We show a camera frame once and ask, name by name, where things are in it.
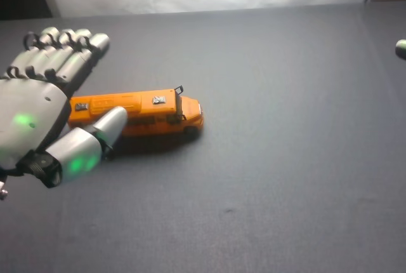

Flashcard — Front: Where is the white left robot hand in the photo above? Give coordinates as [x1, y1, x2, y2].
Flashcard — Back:
[0, 26, 129, 189]

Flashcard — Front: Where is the yellow toy school bus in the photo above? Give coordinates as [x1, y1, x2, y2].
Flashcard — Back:
[67, 84, 204, 142]

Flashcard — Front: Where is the grey table cloth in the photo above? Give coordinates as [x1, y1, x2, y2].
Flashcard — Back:
[0, 1, 406, 273]

